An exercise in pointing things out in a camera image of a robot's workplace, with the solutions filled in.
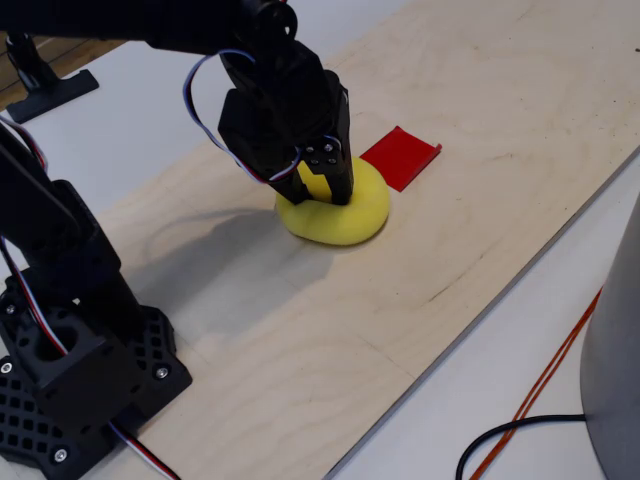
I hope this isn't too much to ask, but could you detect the yellow round foam disc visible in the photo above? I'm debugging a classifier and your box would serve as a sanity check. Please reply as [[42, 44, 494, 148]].
[[274, 155, 391, 247]]

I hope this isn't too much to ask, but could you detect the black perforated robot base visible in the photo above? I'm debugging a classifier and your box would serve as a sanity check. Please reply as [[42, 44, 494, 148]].
[[0, 279, 194, 480]]

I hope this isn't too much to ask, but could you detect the red square sheet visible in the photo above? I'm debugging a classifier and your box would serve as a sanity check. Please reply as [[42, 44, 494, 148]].
[[359, 125, 444, 193]]

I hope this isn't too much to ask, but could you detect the light plywood board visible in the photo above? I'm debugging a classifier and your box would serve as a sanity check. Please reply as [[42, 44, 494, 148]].
[[94, 0, 640, 480]]

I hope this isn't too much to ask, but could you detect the black stand with flat foot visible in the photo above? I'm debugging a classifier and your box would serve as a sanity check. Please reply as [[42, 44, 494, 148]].
[[4, 32, 100, 125]]

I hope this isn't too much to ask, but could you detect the grey round lamp shade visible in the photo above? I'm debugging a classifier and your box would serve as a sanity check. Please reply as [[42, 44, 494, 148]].
[[579, 192, 640, 480]]

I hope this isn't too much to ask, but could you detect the white red gripper servo cable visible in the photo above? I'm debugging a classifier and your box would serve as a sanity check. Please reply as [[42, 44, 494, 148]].
[[182, 48, 304, 185]]

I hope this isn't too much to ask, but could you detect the white red arm servo cable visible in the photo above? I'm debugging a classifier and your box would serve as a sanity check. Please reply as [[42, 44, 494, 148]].
[[0, 114, 69, 356]]

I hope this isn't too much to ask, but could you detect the thin orange wire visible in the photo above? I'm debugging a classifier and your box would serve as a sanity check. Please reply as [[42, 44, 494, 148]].
[[479, 299, 601, 480], [469, 287, 604, 480]]

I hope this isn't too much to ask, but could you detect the white red black base cable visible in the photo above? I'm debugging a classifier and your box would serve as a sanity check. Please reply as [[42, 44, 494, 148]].
[[107, 422, 181, 480]]

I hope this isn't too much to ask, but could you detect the thin black cable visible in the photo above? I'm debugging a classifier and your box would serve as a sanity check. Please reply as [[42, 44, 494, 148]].
[[455, 413, 587, 480]]

